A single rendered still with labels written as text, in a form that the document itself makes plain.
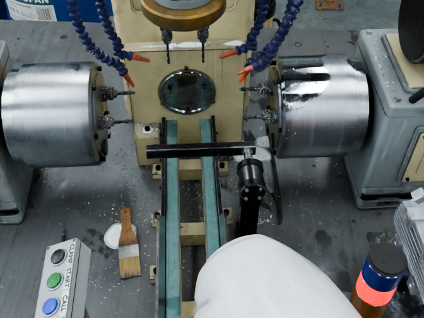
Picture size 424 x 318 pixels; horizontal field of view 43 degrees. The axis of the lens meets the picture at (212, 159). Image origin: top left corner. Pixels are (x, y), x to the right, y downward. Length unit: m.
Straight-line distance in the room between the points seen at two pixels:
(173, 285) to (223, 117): 0.52
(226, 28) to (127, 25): 0.26
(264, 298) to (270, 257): 0.05
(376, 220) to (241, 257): 0.94
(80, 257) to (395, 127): 0.73
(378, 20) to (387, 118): 2.44
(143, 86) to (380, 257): 0.77
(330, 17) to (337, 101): 2.39
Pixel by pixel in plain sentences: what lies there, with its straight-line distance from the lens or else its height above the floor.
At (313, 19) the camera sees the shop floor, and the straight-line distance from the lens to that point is 3.57.
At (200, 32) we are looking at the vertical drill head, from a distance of 1.16.
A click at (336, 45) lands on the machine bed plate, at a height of 0.80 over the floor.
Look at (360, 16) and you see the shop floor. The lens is 3.67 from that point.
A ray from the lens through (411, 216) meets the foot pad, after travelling 1.14.
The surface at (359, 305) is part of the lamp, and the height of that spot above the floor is 1.10.
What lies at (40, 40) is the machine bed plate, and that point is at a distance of 2.04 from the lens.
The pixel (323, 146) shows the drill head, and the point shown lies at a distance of 1.28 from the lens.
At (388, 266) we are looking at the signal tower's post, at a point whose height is 1.22.
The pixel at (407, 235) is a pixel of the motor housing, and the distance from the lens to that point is 1.17.
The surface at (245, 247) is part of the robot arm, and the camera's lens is 0.57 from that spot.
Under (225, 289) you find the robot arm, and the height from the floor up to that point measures 1.46.
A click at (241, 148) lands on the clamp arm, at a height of 1.03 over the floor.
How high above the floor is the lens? 1.94
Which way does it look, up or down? 48 degrees down
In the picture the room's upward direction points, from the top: straight up
